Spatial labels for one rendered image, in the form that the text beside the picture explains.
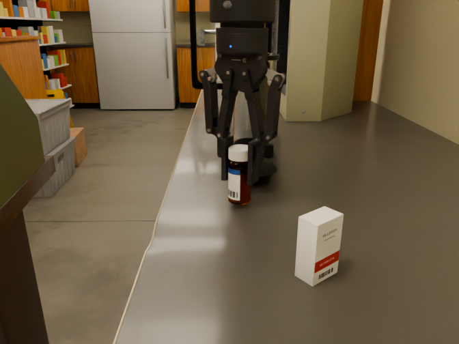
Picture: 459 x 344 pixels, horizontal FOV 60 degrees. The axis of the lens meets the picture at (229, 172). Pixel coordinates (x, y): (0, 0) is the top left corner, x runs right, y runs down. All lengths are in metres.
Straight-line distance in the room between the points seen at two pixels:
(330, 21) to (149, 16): 5.06
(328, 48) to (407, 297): 0.90
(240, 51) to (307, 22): 0.69
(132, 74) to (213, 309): 5.93
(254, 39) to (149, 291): 0.35
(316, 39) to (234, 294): 0.92
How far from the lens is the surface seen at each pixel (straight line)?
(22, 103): 0.86
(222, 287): 0.47
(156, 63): 6.20
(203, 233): 0.58
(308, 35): 1.24
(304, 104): 1.26
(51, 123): 3.27
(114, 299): 2.05
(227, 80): 0.59
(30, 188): 0.86
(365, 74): 1.69
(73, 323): 1.97
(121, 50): 6.29
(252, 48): 0.57
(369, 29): 1.68
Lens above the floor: 1.22
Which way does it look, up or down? 20 degrees down
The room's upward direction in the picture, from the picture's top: straight up
